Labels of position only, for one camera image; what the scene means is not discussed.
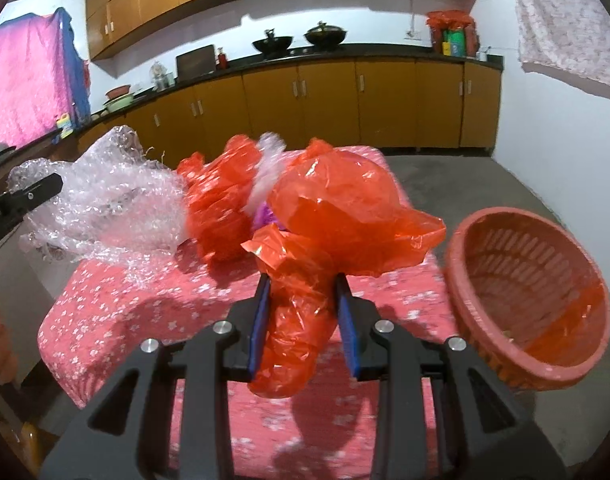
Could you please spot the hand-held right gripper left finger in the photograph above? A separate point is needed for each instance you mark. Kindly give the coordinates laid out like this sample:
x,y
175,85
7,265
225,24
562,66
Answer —
x,y
259,330

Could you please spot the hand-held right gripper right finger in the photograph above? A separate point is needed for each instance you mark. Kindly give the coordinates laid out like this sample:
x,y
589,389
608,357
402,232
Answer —
x,y
346,330

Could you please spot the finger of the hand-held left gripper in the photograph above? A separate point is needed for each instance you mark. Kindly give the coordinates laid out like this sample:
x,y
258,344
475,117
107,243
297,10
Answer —
x,y
37,191

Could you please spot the clear bubble wrap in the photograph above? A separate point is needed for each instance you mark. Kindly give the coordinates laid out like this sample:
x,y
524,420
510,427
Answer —
x,y
110,195

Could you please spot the large red plastic bag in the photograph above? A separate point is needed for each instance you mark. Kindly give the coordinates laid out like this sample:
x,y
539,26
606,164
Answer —
x,y
335,200

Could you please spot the red plastic basket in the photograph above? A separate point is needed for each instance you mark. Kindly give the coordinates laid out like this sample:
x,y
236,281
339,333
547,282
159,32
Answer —
x,y
485,270

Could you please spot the white plastic bag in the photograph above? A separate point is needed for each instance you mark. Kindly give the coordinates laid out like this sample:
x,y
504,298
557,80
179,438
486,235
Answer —
x,y
267,170

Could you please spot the colourful small box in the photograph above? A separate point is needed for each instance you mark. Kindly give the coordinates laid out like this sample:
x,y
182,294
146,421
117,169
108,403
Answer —
x,y
65,127

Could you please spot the pink curtain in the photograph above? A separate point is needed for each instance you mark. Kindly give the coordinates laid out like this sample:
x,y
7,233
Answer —
x,y
20,80

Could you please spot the purple plastic bag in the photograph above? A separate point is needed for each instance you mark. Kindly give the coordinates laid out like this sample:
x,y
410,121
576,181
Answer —
x,y
265,217

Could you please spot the pale green basin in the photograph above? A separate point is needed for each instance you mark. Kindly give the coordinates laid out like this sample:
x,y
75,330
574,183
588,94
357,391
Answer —
x,y
117,105

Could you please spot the blue cloth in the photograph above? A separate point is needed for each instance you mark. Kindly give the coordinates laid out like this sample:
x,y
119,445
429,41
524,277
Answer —
x,y
76,75

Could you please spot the red floral cloth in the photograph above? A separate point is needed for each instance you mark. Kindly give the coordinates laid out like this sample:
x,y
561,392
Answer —
x,y
135,310

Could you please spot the red bowl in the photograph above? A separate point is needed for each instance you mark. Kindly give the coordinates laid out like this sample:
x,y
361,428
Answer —
x,y
117,92

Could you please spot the glass jar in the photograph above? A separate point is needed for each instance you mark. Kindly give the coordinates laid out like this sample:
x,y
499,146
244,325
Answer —
x,y
160,74

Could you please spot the dark cutting board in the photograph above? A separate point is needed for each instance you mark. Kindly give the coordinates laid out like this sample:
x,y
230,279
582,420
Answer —
x,y
195,62

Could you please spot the flat red plastic bag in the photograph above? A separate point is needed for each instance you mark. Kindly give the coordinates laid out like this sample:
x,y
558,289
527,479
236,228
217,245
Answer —
x,y
570,320

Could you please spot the wooden lower kitchen cabinets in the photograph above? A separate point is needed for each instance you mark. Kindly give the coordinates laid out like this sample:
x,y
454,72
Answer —
x,y
325,105

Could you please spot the red bottle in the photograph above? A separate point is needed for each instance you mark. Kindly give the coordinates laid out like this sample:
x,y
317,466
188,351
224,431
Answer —
x,y
222,58

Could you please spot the open black wok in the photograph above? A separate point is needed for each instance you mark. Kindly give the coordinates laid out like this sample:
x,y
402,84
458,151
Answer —
x,y
272,44

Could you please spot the black kitchen countertop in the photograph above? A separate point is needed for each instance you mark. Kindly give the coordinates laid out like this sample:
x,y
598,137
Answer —
x,y
385,51

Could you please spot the black wok with lid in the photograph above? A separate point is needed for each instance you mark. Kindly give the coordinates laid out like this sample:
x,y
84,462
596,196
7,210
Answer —
x,y
325,35

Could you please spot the green package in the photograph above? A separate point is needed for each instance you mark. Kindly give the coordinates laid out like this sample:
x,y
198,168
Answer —
x,y
454,42

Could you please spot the white cup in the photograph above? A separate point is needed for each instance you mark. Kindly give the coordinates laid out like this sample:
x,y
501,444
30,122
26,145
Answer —
x,y
482,54

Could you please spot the red bag of bottles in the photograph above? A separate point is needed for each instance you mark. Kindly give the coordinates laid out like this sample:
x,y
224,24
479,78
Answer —
x,y
450,20

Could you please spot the hanging pale floral cloth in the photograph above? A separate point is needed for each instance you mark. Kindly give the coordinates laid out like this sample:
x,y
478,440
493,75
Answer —
x,y
560,25

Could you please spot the long wooden wall cabinets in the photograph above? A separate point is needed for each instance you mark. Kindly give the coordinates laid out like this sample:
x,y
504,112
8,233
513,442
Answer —
x,y
150,5

